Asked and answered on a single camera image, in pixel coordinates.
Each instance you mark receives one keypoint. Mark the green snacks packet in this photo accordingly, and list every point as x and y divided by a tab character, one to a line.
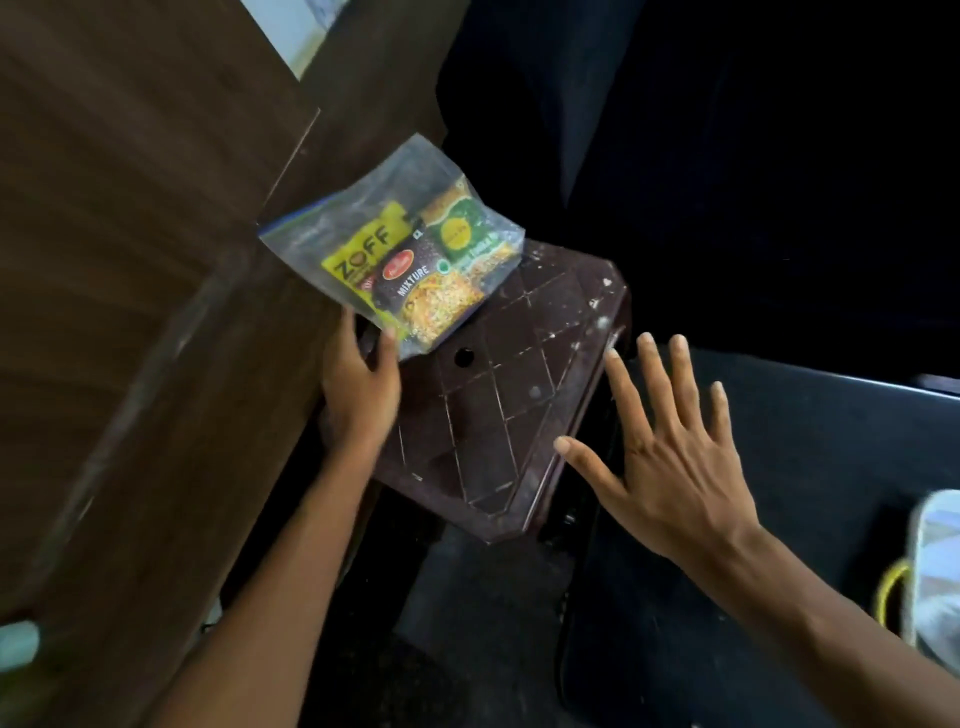
457	232

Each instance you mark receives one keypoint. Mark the person's left hand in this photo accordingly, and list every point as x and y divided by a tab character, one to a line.
360	397

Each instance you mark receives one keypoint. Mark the yellow snacks packet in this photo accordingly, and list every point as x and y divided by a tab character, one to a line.
360	251

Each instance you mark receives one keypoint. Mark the person's right forearm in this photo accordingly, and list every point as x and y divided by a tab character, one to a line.
840	645

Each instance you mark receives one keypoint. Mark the person's left forearm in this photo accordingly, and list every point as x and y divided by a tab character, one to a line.
262	615

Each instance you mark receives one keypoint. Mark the clear zip bag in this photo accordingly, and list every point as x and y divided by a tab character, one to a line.
352	202

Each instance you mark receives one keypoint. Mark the dark maroon snacks packet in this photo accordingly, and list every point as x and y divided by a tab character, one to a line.
405	274

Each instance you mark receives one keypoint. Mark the person's right hand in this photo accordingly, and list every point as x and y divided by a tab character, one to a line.
675	487

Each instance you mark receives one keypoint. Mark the brown plastic stool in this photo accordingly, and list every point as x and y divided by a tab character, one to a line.
510	360

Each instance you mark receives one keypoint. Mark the black armchair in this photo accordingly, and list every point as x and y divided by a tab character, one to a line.
750	187

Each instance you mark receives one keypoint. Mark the white printed tray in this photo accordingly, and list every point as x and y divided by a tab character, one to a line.
937	540

